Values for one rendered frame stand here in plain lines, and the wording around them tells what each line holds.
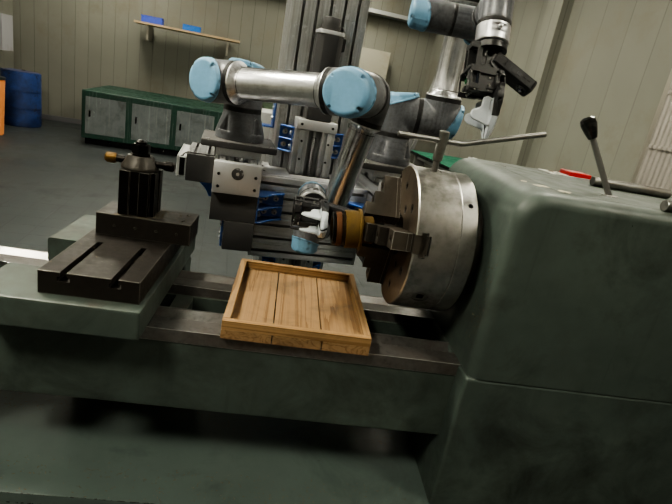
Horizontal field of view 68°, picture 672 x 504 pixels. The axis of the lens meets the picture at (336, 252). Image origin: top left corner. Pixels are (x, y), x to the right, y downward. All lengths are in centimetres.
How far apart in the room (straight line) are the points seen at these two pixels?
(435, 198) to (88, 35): 904
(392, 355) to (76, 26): 916
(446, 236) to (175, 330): 56
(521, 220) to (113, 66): 908
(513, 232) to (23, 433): 111
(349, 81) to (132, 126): 674
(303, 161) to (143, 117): 619
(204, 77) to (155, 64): 817
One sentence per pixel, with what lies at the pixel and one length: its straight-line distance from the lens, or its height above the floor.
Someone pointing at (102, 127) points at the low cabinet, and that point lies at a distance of 794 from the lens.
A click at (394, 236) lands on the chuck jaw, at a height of 111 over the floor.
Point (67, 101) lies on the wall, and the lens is 994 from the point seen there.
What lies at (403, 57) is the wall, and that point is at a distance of 1007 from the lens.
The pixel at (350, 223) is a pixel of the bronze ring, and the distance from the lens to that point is 108.
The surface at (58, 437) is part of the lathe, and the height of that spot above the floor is 54.
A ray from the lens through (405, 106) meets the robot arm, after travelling 167.
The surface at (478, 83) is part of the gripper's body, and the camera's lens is 119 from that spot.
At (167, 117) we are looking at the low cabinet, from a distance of 777.
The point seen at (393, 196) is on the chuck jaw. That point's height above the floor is 116.
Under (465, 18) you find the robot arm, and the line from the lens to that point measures 135.
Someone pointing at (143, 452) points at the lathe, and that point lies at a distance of 126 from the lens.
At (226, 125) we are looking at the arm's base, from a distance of 160.
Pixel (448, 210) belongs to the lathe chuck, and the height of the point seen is 118.
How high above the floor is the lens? 137
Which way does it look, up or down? 18 degrees down
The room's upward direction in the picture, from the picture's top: 11 degrees clockwise
